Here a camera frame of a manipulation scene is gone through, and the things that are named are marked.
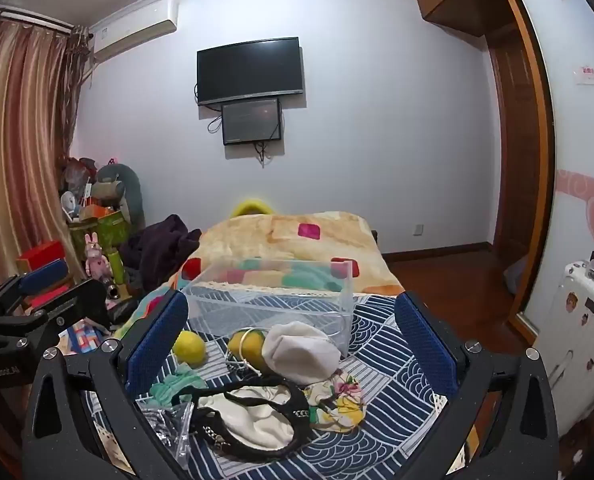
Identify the small white desk fan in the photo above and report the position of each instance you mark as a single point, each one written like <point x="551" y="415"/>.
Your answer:
<point x="68" y="203"/>

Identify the clear plastic bag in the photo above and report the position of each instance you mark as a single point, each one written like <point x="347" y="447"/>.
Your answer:
<point x="171" y="427"/>

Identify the yellow chair back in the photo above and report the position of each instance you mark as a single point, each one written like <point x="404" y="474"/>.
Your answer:
<point x="249" y="207"/>

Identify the white cloth cap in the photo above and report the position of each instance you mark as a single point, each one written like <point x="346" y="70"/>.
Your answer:
<point x="302" y="355"/>

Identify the clear plastic storage box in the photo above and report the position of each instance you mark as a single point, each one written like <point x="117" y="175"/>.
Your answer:
<point x="257" y="310"/>

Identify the green cardboard box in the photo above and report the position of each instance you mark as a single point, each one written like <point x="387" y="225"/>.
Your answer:
<point x="104" y="230"/>

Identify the black wall television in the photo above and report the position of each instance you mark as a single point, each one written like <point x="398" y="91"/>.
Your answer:
<point x="249" y="70"/>

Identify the wooden wardrobe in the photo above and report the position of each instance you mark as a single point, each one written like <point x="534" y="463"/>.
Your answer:
<point x="514" y="160"/>

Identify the red and white wall notice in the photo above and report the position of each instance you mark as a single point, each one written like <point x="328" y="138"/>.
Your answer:
<point x="589" y="75"/>

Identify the white suitcase with stickers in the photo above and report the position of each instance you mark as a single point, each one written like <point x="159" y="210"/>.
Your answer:
<point x="582" y="340"/>

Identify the small black wall monitor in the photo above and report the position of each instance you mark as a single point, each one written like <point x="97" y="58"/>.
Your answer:
<point x="252" y="121"/>

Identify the black and white underwear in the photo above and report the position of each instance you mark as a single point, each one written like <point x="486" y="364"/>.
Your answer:
<point x="247" y="420"/>

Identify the white air conditioner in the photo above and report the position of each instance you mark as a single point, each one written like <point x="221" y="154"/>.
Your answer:
<point x="134" y="30"/>

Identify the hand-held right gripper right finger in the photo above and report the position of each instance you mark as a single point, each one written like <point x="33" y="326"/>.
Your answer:
<point x="424" y="345"/>

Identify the striped brown curtain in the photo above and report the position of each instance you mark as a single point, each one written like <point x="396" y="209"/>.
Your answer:
<point x="17" y="150"/>

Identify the red box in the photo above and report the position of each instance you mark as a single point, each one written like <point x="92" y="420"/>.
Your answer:
<point x="39" y="256"/>

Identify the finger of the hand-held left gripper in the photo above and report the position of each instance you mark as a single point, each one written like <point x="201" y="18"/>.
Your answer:
<point x="44" y="275"/>
<point x="77" y="296"/>

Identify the floral yellow cloth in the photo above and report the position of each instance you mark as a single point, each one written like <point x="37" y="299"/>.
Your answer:
<point x="342" y="405"/>

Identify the grey plush toy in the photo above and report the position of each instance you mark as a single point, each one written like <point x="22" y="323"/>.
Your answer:
<point x="122" y="187"/>

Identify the mint green cloth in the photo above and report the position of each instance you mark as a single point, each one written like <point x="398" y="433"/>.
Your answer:
<point x="169" y="390"/>

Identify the orange printed blanket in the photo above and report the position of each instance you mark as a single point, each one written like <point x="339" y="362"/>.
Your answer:
<point x="277" y="230"/>

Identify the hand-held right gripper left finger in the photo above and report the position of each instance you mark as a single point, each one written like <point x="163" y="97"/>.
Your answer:
<point x="157" y="345"/>

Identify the white wall outlet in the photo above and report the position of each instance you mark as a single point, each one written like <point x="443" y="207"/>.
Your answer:
<point x="418" y="229"/>

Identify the dark purple garment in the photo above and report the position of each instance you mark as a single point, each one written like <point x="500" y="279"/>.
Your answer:
<point x="157" y="250"/>

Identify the pink bunny doll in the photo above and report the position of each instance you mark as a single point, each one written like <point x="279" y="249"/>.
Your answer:
<point x="97" y="257"/>

